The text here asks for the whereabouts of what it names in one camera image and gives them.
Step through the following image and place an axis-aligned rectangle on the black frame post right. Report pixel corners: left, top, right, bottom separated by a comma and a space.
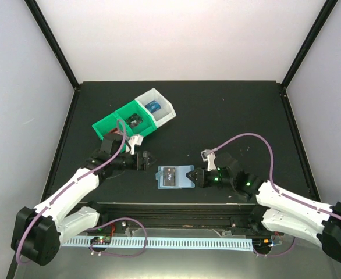
281, 0, 339, 90

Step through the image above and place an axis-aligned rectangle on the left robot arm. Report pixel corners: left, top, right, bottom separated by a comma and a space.
11, 133, 154, 266

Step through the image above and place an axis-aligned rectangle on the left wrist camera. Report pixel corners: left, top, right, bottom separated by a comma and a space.
128, 134, 144, 155

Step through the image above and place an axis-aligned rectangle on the blue card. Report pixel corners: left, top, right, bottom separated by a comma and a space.
145, 100, 162, 113

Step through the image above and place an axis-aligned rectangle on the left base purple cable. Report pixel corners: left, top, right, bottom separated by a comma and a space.
88, 217, 148, 259

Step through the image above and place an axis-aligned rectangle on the white slotted cable duct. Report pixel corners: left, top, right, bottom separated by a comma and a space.
62, 235, 253, 252

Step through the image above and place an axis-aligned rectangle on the black frame post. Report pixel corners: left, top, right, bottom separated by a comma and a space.
24, 0, 80, 90
281, 0, 339, 90

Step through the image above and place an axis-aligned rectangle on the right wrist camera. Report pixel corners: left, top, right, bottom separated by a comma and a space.
200, 149, 216, 171

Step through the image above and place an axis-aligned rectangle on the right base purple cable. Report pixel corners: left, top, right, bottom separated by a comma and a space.
253, 237, 296, 259

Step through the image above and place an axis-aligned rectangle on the black frame post left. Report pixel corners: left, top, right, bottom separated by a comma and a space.
24, 0, 80, 90

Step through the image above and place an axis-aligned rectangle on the blue card holder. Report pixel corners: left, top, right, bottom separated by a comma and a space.
155, 165, 195, 189

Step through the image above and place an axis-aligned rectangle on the white plastic bin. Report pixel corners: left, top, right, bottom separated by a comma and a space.
134, 88, 176, 128

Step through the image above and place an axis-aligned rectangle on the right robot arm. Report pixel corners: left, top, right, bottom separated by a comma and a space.
186, 153, 341, 263

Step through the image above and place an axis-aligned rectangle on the green middle plastic bin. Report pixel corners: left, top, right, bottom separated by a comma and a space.
115, 100, 157, 137

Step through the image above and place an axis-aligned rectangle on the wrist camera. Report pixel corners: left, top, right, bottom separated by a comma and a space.
128, 134, 144, 155
200, 149, 216, 171

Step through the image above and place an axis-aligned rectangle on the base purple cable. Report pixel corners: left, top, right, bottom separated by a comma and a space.
88, 217, 148, 259
253, 237, 296, 259

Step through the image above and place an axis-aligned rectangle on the green end plastic bin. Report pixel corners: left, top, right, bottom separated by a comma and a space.
92, 112, 129, 141

